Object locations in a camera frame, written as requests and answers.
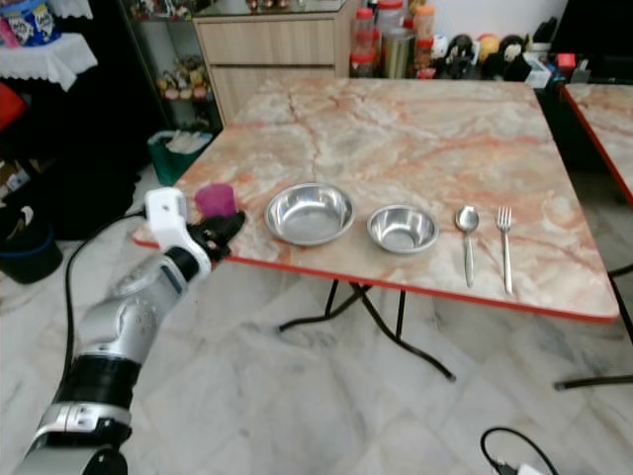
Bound purple cup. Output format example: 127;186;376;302
195;183;238;221

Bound large steel bowl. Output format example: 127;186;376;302
264;183;356;246

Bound green bin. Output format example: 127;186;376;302
147;130;215;188

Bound white papers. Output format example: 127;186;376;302
163;130;210;155

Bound small colourful figurine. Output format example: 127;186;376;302
183;57;210;99
157;68;184;103

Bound small steel bowl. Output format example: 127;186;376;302
367;204;440;255

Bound wooden drawer cabinet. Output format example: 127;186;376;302
193;8;357;126

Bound black bucket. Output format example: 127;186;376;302
0;203;63;285

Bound glass display cabinet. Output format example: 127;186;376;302
119;0;219;135

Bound cardboard box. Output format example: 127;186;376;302
0;158;30;195

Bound red-lid plastic jar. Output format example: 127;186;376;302
376;0;407;36
351;8;380;78

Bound steel spoon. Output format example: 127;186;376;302
454;206;481;289

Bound steel tumbler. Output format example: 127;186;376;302
383;28;416;79

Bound red bag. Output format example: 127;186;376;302
0;82;27;133

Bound white lace cloth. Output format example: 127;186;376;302
0;33;98;92

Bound orange-lid plastic jar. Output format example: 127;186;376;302
413;5;437;72

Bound steel fork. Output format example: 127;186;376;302
497;206;516;296

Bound blue printed tin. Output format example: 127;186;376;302
1;0;63;48

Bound black white plush toy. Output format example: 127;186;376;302
440;34;478;80

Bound yellow plush toy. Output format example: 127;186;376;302
477;33;500;62

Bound dark brown plush toy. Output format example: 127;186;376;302
497;34;531;82

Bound black metal table foot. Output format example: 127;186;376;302
554;373;633;391

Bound black television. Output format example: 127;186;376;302
549;0;633;85

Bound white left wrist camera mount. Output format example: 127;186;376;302
144;188;215;266

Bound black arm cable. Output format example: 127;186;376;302
62;209;149;389

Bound black folding table leg frame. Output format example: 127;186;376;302
277;282;458;382

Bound black floor cable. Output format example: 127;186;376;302
482;427;561;475

